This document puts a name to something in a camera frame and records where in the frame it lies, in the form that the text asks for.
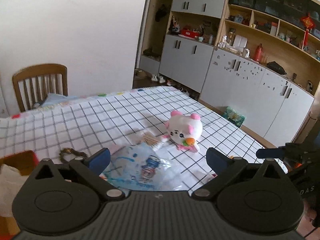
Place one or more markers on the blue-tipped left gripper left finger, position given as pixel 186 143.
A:
pixel 88 171

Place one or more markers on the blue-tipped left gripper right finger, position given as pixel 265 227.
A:
pixel 227 171

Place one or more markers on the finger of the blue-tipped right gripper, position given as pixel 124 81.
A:
pixel 275 153

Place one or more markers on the brown hair scrunchie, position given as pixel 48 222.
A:
pixel 71 152

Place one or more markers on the cotton swab pack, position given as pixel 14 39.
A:
pixel 151 140

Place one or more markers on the white non-woven cloth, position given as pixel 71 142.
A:
pixel 10 184

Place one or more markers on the green tissue box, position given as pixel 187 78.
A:
pixel 233 116

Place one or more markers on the white pink plush toy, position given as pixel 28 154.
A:
pixel 183 130

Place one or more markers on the red storage box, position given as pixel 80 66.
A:
pixel 25 162

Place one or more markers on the black grid white tablecloth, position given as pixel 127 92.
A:
pixel 119 120

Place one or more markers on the light blue seat cushion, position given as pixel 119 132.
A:
pixel 51 99

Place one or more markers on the black bag on counter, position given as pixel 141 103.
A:
pixel 276 68

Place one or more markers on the red thermos bottle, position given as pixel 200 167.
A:
pixel 258 53

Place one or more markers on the wooden chair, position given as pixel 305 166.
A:
pixel 33 84

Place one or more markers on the red chinese knot ornament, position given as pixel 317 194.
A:
pixel 308 24

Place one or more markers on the grey wooden wall cabinet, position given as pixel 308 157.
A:
pixel 207 47

